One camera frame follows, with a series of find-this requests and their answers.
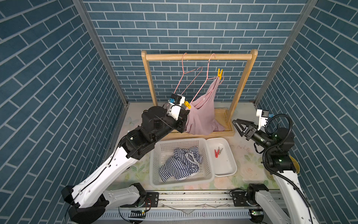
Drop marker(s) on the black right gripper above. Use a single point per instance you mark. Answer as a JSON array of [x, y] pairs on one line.
[[252, 130]]

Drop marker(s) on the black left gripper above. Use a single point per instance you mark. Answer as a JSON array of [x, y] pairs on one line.
[[179, 122]]

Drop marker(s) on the pink tank top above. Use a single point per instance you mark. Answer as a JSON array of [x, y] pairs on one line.
[[201, 118]]

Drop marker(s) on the red clothespin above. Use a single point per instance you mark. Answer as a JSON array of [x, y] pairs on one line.
[[217, 152]]

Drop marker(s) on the blue white striped tank top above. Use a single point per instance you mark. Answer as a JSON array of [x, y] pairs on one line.
[[183, 164]]

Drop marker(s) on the pink hanger with pink top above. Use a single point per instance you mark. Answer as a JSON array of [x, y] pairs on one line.
[[207, 78]]

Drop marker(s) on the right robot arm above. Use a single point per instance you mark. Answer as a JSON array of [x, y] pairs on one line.
[[276, 160]]

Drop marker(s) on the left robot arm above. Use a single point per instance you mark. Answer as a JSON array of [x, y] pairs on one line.
[[90, 199]]

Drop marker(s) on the yellow clothespin lower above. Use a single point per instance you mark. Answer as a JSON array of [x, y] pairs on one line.
[[186, 103]]

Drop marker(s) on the yellow clothespin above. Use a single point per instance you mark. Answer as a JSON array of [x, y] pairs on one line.
[[186, 103], [220, 74]]

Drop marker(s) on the white plastic basket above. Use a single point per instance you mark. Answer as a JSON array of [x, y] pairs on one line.
[[164, 150]]

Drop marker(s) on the white plastic tray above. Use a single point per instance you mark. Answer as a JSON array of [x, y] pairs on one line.
[[225, 164]]

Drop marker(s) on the yellow clothespin upper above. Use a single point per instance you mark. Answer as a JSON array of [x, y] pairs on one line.
[[220, 74]]

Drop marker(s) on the yellow cup with pens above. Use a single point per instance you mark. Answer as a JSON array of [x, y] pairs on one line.
[[296, 165]]

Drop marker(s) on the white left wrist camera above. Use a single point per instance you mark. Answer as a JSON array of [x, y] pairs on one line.
[[174, 105]]

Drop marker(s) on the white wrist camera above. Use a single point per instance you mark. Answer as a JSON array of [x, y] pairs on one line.
[[264, 116], [174, 105]]

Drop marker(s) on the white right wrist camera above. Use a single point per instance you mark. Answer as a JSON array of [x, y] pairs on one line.
[[264, 116]]

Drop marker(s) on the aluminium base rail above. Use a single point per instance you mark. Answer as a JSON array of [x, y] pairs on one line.
[[203, 207]]

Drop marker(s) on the aluminium corner post right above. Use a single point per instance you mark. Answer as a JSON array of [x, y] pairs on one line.
[[306, 11]]

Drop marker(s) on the aluminium corner post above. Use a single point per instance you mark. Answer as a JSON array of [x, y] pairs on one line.
[[306, 11], [85, 17]]

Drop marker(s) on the aluminium corner post left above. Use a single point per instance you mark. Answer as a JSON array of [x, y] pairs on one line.
[[85, 17]]

